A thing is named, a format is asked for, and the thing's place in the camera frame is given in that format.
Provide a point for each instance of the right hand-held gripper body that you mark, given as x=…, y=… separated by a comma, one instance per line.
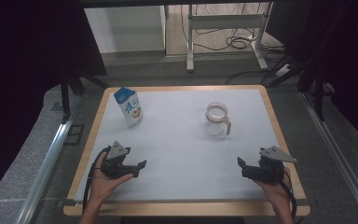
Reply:
x=270, y=171

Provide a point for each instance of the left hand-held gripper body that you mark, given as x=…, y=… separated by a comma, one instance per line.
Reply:
x=115, y=152

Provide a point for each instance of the blue and white pouch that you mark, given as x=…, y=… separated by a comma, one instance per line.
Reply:
x=130, y=107

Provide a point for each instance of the person's right hand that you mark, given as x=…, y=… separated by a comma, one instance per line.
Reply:
x=278, y=194

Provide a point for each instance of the person's left hand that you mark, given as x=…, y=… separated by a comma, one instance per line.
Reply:
x=101, y=186

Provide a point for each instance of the black tripod stand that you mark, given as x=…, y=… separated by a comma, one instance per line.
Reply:
x=66, y=93
x=318, y=93

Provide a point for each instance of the white board panel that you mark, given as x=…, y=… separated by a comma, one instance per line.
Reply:
x=124, y=28

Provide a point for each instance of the dark curtain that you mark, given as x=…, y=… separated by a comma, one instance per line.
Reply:
x=348, y=46
x=21, y=62

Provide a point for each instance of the white board with wooden frame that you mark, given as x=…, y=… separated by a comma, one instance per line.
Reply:
x=174, y=155

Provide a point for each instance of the aluminium rail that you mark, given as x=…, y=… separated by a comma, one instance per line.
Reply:
x=338, y=158
x=48, y=158

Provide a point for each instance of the white metal desk frame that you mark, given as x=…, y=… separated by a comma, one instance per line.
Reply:
x=223, y=21

